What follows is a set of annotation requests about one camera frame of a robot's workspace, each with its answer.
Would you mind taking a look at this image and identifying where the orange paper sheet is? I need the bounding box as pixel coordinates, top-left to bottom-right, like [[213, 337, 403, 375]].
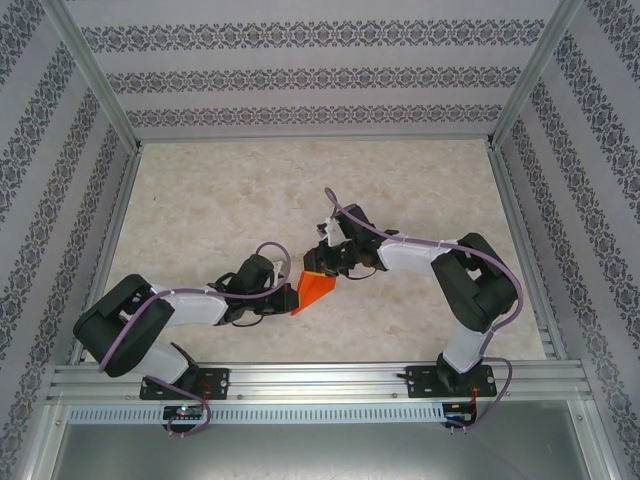
[[291, 268, 339, 318]]

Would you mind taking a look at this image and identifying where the grey metal sheet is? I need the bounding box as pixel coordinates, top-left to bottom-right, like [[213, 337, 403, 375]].
[[49, 422, 611, 480]]

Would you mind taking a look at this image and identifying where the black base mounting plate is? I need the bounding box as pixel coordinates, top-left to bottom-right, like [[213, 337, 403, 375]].
[[405, 364, 499, 400], [138, 367, 231, 401]]

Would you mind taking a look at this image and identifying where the small circuit board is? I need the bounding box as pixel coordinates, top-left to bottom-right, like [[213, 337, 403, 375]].
[[163, 405, 204, 420], [444, 402, 476, 426]]

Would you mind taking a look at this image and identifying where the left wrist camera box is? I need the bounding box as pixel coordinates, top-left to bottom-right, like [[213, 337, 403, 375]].
[[207, 254, 292, 296]]

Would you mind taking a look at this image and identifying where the purple cable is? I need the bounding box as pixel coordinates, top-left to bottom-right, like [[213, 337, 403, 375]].
[[323, 187, 524, 435], [97, 241, 294, 439]]

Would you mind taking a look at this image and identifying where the aluminium mounting rail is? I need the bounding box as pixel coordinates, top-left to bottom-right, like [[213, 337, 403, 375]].
[[47, 363, 594, 404]]

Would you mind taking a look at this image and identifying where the slotted grey cable duct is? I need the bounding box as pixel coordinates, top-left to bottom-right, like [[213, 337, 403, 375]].
[[67, 403, 446, 425]]

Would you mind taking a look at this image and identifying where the thin aluminium wall beam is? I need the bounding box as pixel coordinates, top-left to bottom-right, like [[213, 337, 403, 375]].
[[135, 132, 496, 145]]

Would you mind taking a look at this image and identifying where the aluminium table side rail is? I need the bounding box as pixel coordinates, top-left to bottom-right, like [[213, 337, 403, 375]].
[[487, 142, 571, 362], [68, 142, 145, 365]]

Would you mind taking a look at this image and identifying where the aluminium frame beam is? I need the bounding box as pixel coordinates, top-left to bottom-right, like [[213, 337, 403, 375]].
[[569, 399, 621, 480], [19, 403, 69, 480]]

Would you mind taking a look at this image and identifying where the aluminium frame post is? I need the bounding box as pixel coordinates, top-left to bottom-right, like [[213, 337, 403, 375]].
[[42, 0, 143, 150], [485, 0, 586, 150]]

